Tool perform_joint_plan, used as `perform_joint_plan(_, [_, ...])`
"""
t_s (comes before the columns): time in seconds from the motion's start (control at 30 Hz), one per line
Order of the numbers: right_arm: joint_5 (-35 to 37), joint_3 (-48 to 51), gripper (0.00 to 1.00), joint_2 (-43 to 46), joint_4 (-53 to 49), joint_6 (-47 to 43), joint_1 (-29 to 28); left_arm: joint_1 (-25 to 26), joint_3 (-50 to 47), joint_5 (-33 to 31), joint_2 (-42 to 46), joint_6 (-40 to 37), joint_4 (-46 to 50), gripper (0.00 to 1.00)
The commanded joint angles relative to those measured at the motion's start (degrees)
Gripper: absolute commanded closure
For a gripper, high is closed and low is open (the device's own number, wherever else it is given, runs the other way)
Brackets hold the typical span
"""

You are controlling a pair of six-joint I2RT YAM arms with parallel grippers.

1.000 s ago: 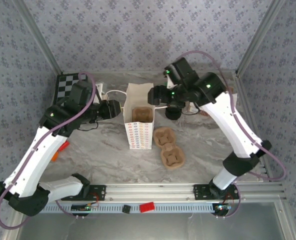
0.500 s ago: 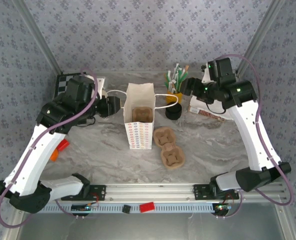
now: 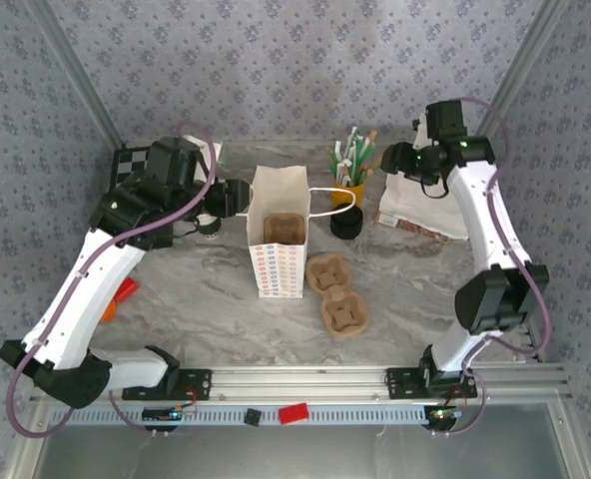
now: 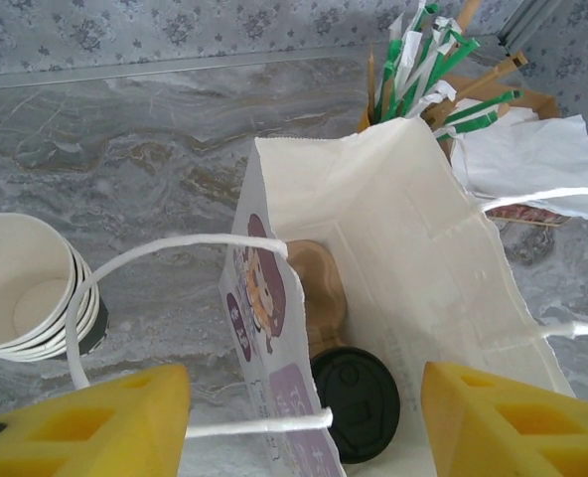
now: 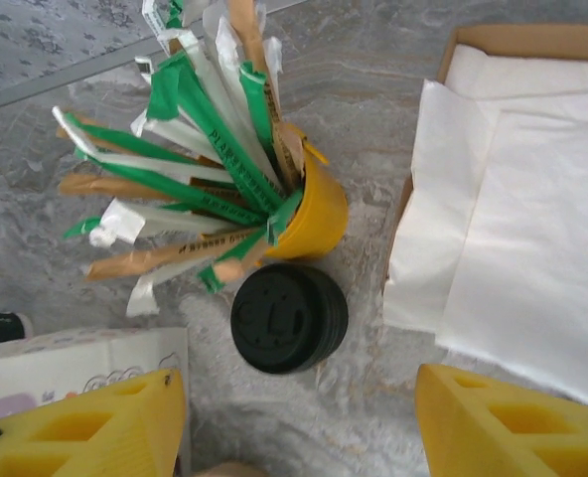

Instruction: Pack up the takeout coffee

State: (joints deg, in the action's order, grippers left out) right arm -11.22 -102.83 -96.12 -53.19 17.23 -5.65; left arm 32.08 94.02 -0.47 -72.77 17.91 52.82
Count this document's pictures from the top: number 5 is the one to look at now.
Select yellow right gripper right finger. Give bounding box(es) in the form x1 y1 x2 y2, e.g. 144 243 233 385
415 363 588 477

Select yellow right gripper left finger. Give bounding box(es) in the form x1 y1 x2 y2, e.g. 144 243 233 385
0 367 190 477

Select white printed paper bag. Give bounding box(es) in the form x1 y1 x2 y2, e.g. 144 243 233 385
0 326 192 477

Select white wrapped straw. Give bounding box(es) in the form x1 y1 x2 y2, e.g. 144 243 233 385
51 105 235 183
202 3 283 190
125 257 211 319
63 197 255 248

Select brown paper wrapped straw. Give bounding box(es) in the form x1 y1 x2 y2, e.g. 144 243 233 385
225 0 306 193
57 172 181 203
83 229 268 283

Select white napkin stack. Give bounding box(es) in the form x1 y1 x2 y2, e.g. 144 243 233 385
381 42 588 414

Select black cup lid stack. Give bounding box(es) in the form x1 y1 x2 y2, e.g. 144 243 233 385
229 261 350 375

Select yellow straw holder cup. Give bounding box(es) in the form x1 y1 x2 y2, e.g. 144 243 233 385
263 123 350 262

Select brown cardboard tray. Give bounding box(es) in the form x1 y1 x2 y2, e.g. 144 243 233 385
381 22 588 299

